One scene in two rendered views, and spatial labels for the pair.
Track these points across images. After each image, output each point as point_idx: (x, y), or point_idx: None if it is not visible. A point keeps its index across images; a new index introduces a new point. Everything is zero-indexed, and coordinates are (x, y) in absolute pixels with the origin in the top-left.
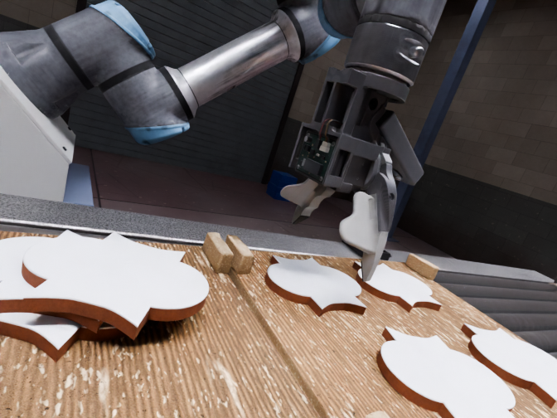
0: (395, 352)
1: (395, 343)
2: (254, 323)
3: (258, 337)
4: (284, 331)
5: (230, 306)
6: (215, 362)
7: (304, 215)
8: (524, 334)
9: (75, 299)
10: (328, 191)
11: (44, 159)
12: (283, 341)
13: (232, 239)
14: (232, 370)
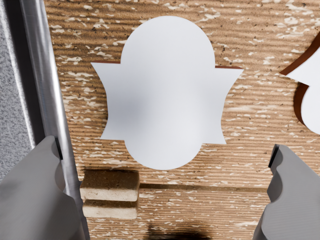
0: (318, 108)
1: (312, 94)
2: (212, 195)
3: (226, 199)
4: (227, 179)
5: (188, 204)
6: (236, 225)
7: (58, 153)
8: None
9: None
10: (85, 237)
11: None
12: (237, 185)
13: (95, 199)
14: (245, 220)
